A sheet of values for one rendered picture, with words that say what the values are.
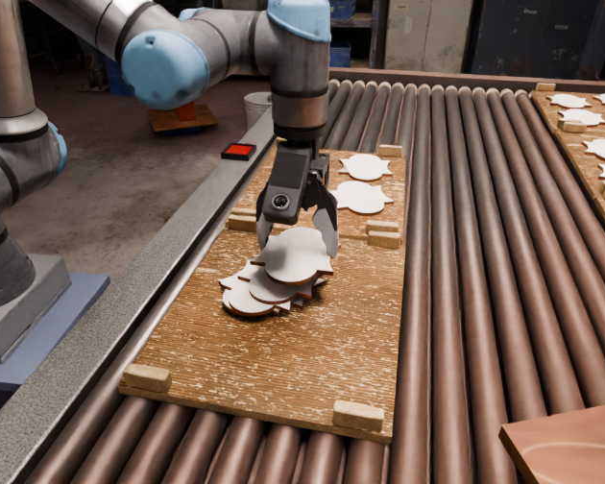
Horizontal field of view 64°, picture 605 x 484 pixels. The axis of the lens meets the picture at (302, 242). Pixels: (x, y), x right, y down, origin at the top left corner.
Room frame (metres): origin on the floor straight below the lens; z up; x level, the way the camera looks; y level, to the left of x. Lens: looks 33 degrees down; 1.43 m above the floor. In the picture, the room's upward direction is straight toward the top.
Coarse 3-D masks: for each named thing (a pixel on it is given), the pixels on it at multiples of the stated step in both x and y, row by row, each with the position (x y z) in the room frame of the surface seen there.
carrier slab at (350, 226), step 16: (272, 160) 1.13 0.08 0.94; (336, 160) 1.13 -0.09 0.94; (400, 160) 1.13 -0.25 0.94; (256, 176) 1.04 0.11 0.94; (336, 176) 1.04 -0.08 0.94; (400, 176) 1.04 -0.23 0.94; (256, 192) 0.96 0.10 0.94; (384, 192) 0.96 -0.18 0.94; (400, 192) 0.96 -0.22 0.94; (384, 208) 0.88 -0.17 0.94; (400, 208) 0.88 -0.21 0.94; (304, 224) 0.82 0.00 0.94; (352, 224) 0.82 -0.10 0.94; (400, 224) 0.82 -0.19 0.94; (400, 240) 0.77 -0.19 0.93
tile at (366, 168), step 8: (344, 160) 1.11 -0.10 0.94; (352, 160) 1.11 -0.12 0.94; (360, 160) 1.11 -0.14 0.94; (368, 160) 1.11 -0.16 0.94; (376, 160) 1.11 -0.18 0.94; (384, 160) 1.11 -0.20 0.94; (344, 168) 1.07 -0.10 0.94; (352, 168) 1.07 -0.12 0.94; (360, 168) 1.07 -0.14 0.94; (368, 168) 1.07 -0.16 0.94; (376, 168) 1.07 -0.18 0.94; (384, 168) 1.07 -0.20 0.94; (352, 176) 1.02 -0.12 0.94; (360, 176) 1.02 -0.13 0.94; (368, 176) 1.02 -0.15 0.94; (376, 176) 1.02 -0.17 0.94; (384, 176) 1.04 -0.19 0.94; (392, 176) 1.04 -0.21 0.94
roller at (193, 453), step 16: (352, 96) 1.73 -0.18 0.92; (352, 112) 1.60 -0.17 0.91; (336, 128) 1.41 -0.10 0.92; (336, 144) 1.29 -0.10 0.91; (208, 416) 0.39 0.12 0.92; (224, 416) 0.39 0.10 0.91; (192, 432) 0.36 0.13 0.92; (208, 432) 0.37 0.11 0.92; (192, 448) 0.34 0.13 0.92; (208, 448) 0.35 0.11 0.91; (176, 464) 0.32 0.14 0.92; (192, 464) 0.32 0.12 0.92; (208, 464) 0.33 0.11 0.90; (176, 480) 0.30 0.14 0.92; (192, 480) 0.31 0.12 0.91
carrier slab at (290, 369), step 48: (240, 240) 0.76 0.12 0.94; (192, 288) 0.62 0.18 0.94; (336, 288) 0.62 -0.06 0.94; (384, 288) 0.62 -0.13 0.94; (192, 336) 0.51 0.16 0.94; (240, 336) 0.51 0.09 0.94; (288, 336) 0.51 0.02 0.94; (336, 336) 0.51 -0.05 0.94; (384, 336) 0.51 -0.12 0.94; (192, 384) 0.42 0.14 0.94; (240, 384) 0.42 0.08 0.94; (288, 384) 0.42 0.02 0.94; (336, 384) 0.42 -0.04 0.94; (384, 384) 0.42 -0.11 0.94; (336, 432) 0.36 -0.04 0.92; (384, 432) 0.35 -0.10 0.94
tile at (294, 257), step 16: (272, 240) 0.65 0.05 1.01; (288, 240) 0.65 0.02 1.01; (304, 240) 0.65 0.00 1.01; (320, 240) 0.65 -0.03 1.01; (256, 256) 0.60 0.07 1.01; (272, 256) 0.60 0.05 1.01; (288, 256) 0.60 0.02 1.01; (304, 256) 0.60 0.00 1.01; (320, 256) 0.60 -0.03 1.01; (272, 272) 0.56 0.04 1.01; (288, 272) 0.56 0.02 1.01; (304, 272) 0.56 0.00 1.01; (320, 272) 0.57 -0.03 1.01
